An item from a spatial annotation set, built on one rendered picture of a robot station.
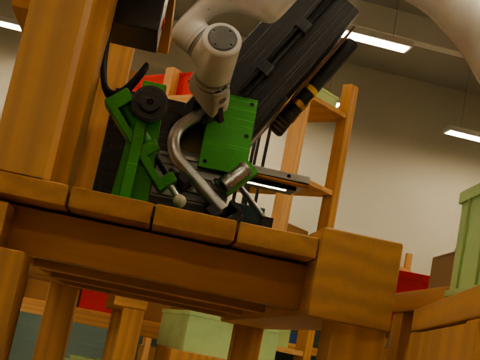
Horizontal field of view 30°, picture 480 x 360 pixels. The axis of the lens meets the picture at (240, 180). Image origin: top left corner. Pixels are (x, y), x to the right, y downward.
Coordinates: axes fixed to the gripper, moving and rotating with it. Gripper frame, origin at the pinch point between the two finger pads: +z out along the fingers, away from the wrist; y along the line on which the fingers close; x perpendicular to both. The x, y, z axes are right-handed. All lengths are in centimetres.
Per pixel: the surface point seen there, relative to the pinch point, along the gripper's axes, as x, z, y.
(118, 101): 23.8, -24.4, 1.6
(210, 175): 6.4, 4.9, -13.1
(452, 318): 29, -90, -72
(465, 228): 11, -76, -63
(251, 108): -11.9, 2.7, -4.5
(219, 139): -0.1, 2.8, -7.3
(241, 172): 2.0, -0.7, -18.0
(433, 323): 25, -77, -71
